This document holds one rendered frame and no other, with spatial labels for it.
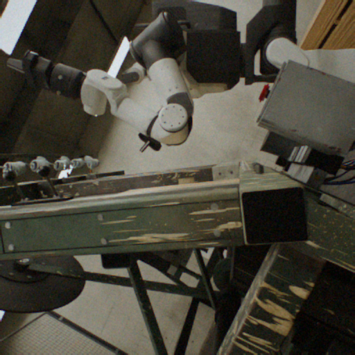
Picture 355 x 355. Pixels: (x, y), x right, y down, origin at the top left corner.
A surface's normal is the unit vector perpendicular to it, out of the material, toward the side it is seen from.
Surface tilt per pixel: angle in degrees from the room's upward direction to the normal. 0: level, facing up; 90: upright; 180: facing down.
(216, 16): 90
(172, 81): 90
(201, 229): 90
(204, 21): 90
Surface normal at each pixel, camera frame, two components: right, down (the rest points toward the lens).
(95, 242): -0.20, 0.07
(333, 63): 0.22, 0.02
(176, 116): -0.06, -0.23
